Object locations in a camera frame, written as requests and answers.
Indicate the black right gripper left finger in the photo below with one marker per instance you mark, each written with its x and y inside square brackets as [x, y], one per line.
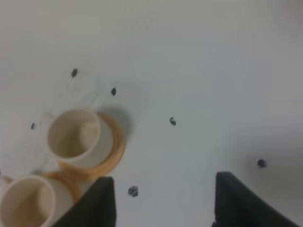
[97, 207]

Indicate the white teacup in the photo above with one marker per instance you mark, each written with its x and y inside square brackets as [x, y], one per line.
[34, 201]
[80, 138]

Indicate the far white teacup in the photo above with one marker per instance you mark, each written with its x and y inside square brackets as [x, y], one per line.
[80, 138]

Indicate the far orange saucer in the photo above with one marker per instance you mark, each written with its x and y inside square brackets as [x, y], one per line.
[93, 173]

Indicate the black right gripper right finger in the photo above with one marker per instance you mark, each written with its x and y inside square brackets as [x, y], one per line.
[237, 206]

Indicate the near white teacup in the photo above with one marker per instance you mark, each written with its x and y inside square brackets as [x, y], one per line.
[34, 201]

